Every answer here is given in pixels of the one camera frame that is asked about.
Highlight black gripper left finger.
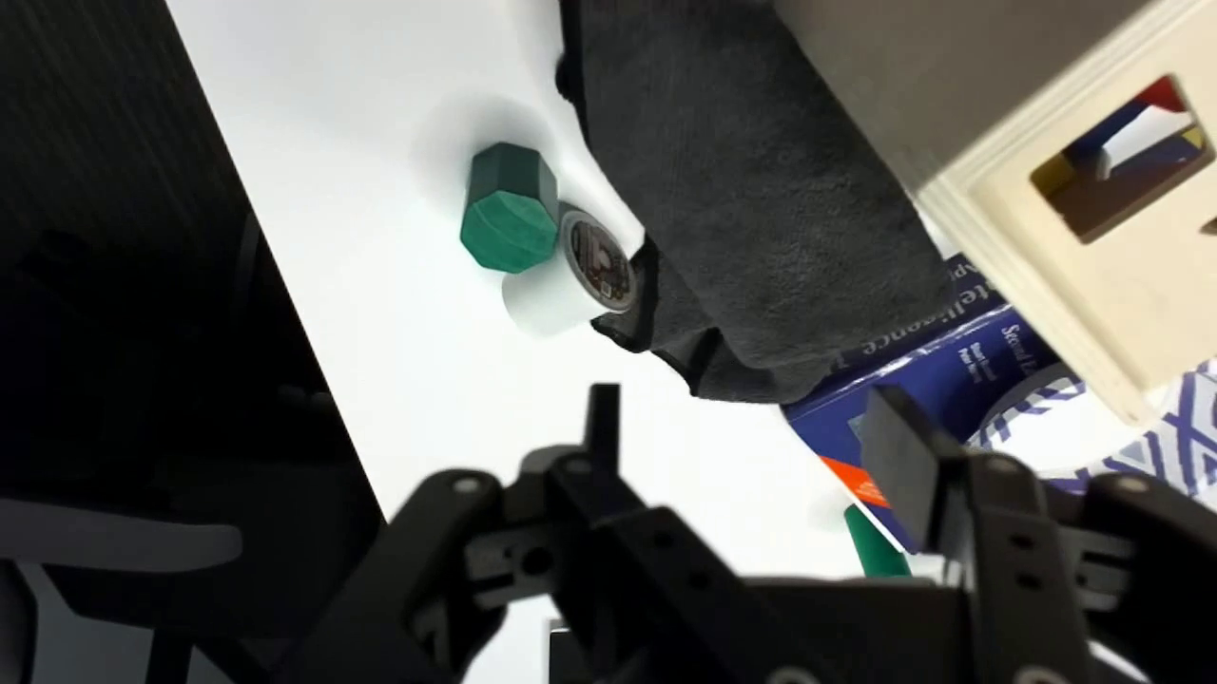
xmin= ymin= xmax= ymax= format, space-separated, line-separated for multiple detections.
xmin=288 ymin=381 xmax=763 ymax=684

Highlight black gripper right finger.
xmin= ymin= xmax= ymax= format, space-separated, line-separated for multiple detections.
xmin=856 ymin=386 xmax=1217 ymax=684

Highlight dark grey towel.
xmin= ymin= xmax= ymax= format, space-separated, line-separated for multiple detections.
xmin=553 ymin=0 xmax=976 ymax=407

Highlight blue chip bag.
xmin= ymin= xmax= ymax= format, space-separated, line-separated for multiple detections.
xmin=780 ymin=249 xmax=1217 ymax=587

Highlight wooden shape sorter cube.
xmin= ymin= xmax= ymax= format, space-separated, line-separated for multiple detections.
xmin=768 ymin=0 xmax=1217 ymax=431

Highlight green hexagonal block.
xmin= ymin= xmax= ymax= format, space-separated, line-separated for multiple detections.
xmin=455 ymin=140 xmax=562 ymax=277

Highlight grey office chair with armrest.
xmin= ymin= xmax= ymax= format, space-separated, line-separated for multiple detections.
xmin=0 ymin=491 xmax=249 ymax=684

